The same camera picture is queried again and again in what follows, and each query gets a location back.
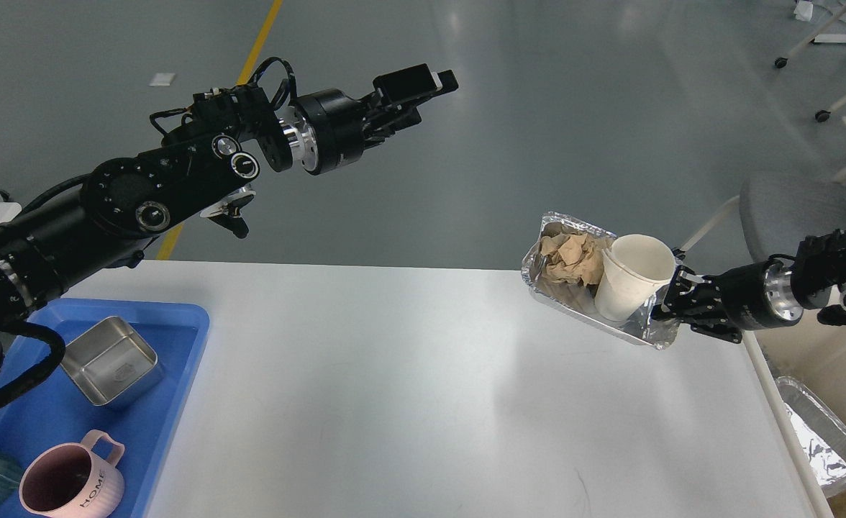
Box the brown paper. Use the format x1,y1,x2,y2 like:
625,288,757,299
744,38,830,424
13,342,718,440
539,230,614,286

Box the beige plastic bin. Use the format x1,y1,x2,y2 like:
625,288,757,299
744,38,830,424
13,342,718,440
743,311,846,517

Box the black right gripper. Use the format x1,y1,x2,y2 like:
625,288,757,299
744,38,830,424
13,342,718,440
650,261,804,343

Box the pink ribbed mug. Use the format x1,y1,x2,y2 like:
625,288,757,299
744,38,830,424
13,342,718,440
18,430,126,517

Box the aluminium foil tray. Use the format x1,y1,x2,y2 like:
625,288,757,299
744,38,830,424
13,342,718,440
521,240,680,350

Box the stainless steel rectangular container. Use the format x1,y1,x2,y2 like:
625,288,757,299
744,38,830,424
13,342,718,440
61,315,165,409

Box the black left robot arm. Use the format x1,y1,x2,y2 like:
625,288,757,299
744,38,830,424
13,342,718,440
0,57,459,409

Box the white paper cup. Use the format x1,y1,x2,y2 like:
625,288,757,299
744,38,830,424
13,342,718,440
594,234,677,322

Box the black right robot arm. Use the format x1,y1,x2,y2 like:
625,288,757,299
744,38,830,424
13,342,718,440
650,230,846,343

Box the foil tray in bin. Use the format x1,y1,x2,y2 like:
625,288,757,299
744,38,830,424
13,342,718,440
775,376,846,498

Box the grey office chair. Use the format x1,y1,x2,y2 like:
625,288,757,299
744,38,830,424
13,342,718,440
673,173,846,262

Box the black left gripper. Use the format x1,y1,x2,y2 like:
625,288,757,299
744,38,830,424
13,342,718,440
292,63,459,175

